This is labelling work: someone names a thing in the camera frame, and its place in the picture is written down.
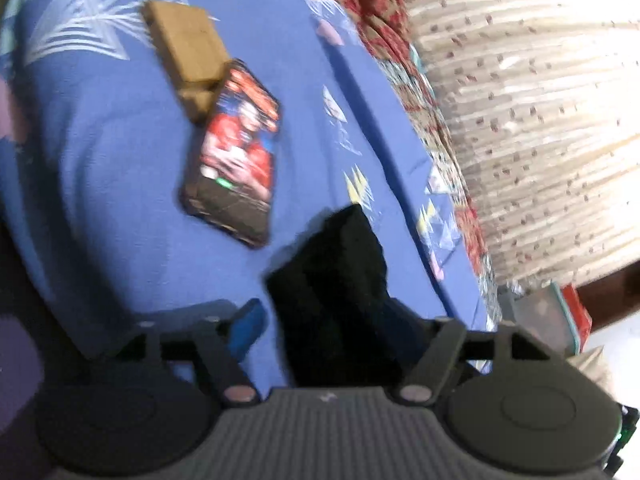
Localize tan cardboard box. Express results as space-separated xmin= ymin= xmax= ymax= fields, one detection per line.
xmin=140 ymin=0 xmax=232 ymax=123

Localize black pants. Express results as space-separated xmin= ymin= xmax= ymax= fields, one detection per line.
xmin=264 ymin=203 xmax=426 ymax=390

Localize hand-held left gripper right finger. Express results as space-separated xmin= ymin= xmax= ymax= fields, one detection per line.
xmin=396 ymin=317 xmax=552 ymax=407

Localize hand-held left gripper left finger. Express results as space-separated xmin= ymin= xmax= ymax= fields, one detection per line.
xmin=107 ymin=299 xmax=267 ymax=408

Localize red patterned blanket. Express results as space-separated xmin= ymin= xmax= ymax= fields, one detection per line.
xmin=292 ymin=0 xmax=501 ymax=291

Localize clear storage box teal lid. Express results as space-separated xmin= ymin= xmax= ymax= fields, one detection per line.
xmin=497 ymin=282 xmax=582 ymax=357

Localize red box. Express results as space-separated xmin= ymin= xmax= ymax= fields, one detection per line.
xmin=560 ymin=282 xmax=593 ymax=338

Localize blue printed bed sheet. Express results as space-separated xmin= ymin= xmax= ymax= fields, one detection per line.
xmin=0 ymin=0 xmax=488 ymax=391

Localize beige leaf-print curtain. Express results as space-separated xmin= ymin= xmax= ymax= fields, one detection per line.
xmin=380 ymin=0 xmax=640 ymax=291

